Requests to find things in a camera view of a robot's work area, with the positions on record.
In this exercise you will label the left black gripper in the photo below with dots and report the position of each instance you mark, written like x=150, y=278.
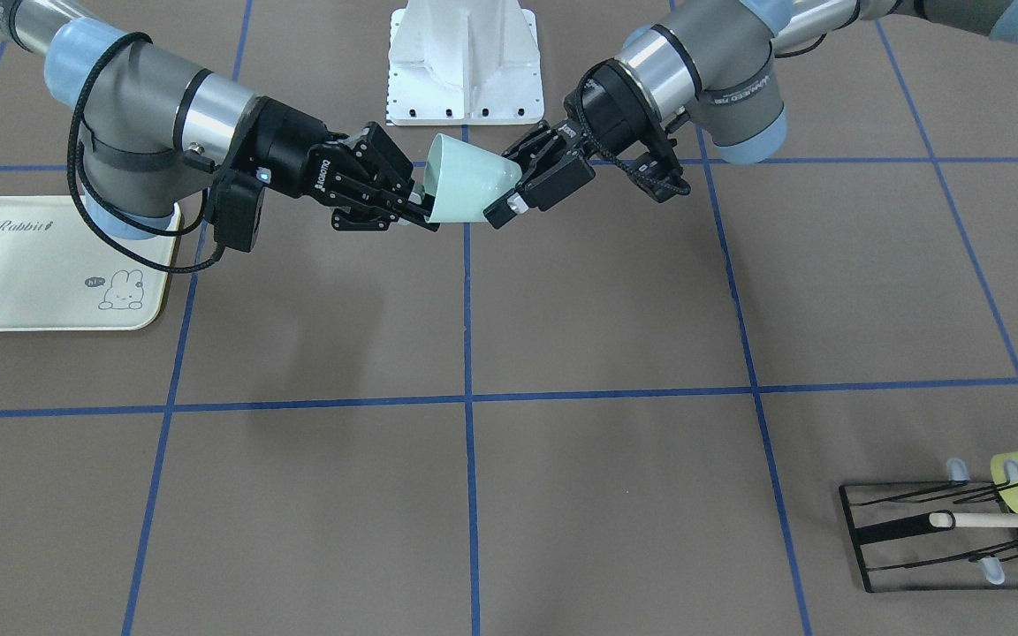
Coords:
x=608, y=104

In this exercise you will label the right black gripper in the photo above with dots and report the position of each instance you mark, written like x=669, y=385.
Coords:
x=292, y=152

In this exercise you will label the green cup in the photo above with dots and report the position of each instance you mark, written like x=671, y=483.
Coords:
x=464, y=180

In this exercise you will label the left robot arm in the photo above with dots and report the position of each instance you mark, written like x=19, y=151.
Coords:
x=707, y=62

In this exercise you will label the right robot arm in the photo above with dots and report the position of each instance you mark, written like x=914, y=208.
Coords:
x=151, y=128

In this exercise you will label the cream rabbit tray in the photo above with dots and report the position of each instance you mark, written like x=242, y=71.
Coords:
x=56, y=275

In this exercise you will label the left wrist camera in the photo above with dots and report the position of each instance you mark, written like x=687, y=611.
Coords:
x=658, y=172

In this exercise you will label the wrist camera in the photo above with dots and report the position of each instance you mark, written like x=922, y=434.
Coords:
x=236, y=200
x=658, y=172

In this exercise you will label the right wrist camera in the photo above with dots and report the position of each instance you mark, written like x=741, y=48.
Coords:
x=236, y=200

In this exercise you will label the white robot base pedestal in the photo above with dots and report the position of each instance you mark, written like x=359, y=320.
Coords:
x=464, y=63

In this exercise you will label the black wire cup rack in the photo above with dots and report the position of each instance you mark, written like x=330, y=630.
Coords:
x=955, y=534

